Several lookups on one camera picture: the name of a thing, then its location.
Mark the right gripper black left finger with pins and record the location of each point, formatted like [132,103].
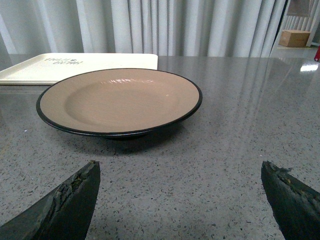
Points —
[65,213]

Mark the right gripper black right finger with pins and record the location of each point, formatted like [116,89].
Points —
[295,205]

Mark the tan plate with black rim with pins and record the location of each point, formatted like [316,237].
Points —
[119,103]

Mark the cream bear-print tray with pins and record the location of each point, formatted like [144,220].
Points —
[50,68]

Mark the red object at edge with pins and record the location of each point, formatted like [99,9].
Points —
[317,55]

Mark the brown cardboard box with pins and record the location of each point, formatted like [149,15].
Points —
[294,38]

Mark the grey pleated curtain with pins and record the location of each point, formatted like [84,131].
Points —
[213,28]

